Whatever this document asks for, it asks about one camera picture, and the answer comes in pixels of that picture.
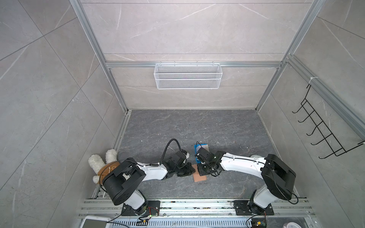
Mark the tan leather card holder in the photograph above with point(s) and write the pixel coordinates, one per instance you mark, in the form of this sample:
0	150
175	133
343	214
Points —
196	176

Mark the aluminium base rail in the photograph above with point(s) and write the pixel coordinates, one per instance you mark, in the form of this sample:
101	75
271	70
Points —
196	207

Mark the blue plastic card tray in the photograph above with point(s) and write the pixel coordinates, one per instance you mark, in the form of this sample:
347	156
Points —
197	147

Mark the white tablet device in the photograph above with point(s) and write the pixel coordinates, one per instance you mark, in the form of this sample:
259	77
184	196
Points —
96	222

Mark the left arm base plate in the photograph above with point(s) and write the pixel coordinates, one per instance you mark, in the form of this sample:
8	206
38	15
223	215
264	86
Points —
148	208

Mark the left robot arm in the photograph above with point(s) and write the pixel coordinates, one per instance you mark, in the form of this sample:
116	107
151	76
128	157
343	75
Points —
121	183

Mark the black wire hook rack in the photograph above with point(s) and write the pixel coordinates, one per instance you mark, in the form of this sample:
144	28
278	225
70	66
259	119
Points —
320	126

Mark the white wire mesh basket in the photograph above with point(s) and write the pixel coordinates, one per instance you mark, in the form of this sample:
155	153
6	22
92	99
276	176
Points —
188	75

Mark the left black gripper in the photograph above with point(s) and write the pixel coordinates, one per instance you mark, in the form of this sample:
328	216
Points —
190	171

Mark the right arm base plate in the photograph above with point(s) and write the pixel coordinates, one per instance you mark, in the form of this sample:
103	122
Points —
245	208

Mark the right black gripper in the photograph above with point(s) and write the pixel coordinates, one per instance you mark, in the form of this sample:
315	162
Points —
201	172

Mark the white round alarm clock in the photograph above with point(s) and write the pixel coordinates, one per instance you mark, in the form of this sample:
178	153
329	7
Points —
255	156

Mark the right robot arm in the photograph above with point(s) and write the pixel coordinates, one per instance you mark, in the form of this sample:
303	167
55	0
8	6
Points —
278	177

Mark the white teddy bear brown shirt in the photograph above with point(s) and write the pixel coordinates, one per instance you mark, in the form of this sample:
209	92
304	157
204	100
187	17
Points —
101	168

